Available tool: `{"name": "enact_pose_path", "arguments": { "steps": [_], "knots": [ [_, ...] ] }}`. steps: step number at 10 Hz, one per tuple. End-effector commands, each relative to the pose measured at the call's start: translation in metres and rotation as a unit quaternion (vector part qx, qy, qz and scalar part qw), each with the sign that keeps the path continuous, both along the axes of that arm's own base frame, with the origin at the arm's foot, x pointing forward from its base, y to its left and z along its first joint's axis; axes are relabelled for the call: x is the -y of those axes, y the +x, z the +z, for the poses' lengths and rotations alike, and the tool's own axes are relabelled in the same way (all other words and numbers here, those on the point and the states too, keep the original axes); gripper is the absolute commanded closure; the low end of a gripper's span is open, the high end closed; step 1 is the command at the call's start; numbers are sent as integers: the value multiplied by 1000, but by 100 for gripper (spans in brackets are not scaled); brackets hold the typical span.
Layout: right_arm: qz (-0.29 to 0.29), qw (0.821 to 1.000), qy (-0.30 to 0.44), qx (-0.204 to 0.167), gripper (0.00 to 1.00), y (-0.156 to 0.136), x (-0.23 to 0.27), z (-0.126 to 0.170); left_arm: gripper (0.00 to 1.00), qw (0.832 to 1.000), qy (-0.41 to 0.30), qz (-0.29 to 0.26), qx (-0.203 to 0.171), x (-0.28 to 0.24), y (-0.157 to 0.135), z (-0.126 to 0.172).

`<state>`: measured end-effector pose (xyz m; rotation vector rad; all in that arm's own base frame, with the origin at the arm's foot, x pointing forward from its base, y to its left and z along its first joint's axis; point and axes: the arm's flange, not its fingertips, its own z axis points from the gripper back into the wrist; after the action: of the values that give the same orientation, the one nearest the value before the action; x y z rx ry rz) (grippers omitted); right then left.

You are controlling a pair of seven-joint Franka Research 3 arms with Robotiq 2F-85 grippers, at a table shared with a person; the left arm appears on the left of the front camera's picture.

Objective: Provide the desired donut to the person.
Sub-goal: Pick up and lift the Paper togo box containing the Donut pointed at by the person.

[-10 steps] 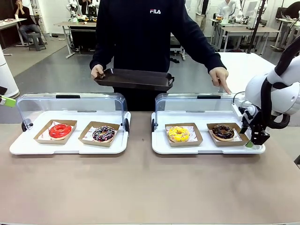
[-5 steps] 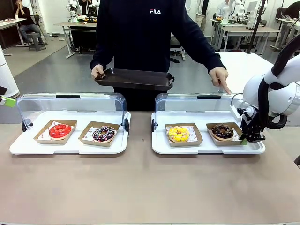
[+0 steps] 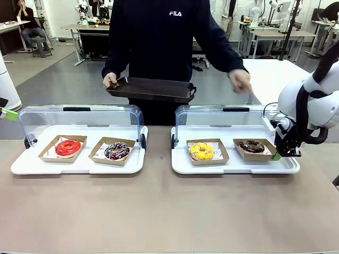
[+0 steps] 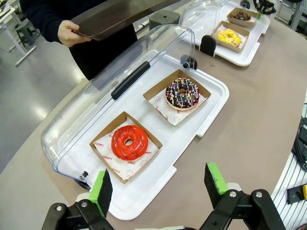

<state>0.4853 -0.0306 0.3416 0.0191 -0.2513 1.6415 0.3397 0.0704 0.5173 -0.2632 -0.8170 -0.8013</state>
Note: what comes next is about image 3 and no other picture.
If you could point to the yellow sprinkled donut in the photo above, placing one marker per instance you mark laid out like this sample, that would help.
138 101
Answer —
218 158

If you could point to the chocolate donut with colourful sprinkles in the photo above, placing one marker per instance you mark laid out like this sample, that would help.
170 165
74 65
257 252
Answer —
111 154

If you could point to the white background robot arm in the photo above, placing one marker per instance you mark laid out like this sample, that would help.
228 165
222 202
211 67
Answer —
82 13

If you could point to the person's left forearm navy sleeve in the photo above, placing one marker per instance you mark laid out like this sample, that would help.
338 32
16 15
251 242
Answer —
225 50

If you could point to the person's left hand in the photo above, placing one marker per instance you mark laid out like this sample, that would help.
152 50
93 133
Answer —
239 80

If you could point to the clear display case lid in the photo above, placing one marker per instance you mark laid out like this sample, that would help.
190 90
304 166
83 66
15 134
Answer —
219 116
79 116

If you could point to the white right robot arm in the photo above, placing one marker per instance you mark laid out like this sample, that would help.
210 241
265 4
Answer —
291 100

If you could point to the black plastic serving tray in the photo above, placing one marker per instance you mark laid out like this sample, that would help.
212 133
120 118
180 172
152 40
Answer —
153 88

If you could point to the white printed paper liner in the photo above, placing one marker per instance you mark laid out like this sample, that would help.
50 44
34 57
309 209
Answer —
99 156
266 151
218 150
51 158

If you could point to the person's right hand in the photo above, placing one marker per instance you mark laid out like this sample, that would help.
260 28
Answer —
109 79

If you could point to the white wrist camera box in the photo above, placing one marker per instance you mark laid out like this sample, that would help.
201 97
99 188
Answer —
272 120

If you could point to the black tripod pole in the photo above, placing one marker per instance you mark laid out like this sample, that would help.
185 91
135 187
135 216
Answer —
290 29

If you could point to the red glazed donut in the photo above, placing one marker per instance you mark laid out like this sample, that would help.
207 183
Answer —
61 150
43 156

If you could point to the white cylindrical appliance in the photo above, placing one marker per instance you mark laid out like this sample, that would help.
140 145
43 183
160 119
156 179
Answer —
8 84

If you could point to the brown cardboard donut tray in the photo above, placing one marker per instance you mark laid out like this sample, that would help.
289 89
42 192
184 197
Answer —
247 156

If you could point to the brown top workshop table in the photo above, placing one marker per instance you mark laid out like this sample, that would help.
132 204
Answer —
87 27

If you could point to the white background workbench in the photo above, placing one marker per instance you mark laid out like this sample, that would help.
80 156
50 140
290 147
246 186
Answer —
265 33

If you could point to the dark chocolate crumble donut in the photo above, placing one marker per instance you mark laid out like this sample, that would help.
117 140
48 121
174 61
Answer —
245 148

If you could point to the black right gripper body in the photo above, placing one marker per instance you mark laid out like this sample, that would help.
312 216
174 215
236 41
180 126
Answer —
287 135

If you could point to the wooden desk with white legs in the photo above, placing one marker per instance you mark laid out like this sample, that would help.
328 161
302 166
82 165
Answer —
13 25

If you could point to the grey step stool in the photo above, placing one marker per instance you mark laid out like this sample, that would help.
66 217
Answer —
41 47

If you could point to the black office chair base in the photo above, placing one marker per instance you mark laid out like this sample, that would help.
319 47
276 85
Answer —
200 61

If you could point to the chocolate sprinkled donut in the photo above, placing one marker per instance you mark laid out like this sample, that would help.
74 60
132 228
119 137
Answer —
94 158

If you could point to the white display case base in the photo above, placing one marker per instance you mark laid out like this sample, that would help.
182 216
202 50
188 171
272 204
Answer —
76 165
233 166

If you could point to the person in navy FILA sweatshirt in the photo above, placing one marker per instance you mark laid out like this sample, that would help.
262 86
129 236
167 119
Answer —
159 39

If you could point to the white background robot with base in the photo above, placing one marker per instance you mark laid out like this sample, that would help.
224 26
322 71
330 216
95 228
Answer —
283 13

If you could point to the yellow glazed sprinkle donut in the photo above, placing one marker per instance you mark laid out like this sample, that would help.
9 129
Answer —
196 154

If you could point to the white side table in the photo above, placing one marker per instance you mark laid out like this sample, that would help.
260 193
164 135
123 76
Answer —
275 74

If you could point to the seated person in black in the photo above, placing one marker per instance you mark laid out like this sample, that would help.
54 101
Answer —
29 23

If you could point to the person's right forearm navy sleeve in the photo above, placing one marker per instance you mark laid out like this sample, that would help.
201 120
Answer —
116 58

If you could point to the standing person in light clothes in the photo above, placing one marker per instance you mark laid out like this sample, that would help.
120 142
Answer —
229 16

